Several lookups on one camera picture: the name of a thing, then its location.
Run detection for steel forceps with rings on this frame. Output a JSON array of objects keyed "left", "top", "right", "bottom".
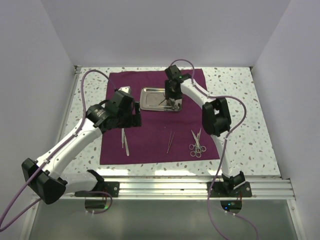
[{"left": 189, "top": 130, "right": 202, "bottom": 151}]

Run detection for small steel ring scissors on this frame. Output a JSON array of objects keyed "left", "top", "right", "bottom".
[{"left": 189, "top": 130, "right": 207, "bottom": 157}]

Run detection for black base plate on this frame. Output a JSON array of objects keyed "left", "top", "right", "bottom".
[
  {"left": 206, "top": 181, "right": 253, "bottom": 198},
  {"left": 74, "top": 180, "right": 120, "bottom": 198}
]

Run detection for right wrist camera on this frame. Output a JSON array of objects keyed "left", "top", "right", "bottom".
[{"left": 164, "top": 65, "right": 192, "bottom": 84}]

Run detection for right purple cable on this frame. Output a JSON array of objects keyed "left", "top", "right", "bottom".
[{"left": 169, "top": 59, "right": 260, "bottom": 240}]

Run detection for aluminium front rail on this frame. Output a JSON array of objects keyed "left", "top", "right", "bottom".
[{"left": 31, "top": 176, "right": 296, "bottom": 200}]

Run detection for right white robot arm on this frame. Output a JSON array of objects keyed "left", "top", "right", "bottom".
[{"left": 164, "top": 77, "right": 247, "bottom": 197}]

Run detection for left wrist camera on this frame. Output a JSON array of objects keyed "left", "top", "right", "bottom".
[{"left": 111, "top": 86, "right": 134, "bottom": 110}]

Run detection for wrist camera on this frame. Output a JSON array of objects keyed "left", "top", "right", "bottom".
[
  {"left": 164, "top": 65, "right": 192, "bottom": 84},
  {"left": 111, "top": 86, "right": 134, "bottom": 110}
]

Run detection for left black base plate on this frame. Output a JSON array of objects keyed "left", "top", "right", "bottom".
[{"left": 74, "top": 180, "right": 120, "bottom": 198}]

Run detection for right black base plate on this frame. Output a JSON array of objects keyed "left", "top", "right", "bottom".
[{"left": 206, "top": 181, "right": 253, "bottom": 198}]

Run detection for steel surgical scissors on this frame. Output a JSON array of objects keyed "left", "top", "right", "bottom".
[{"left": 190, "top": 149, "right": 202, "bottom": 158}]

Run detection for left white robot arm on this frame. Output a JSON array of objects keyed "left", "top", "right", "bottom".
[{"left": 21, "top": 100, "right": 142, "bottom": 205}]

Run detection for fine pointed steel tweezers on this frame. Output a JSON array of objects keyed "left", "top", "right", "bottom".
[{"left": 166, "top": 131, "right": 175, "bottom": 154}]

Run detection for steel straight probe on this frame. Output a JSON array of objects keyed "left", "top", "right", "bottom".
[{"left": 124, "top": 134, "right": 130, "bottom": 157}]

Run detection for steel instrument tray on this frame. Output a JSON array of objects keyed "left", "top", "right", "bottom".
[{"left": 139, "top": 87, "right": 182, "bottom": 112}]

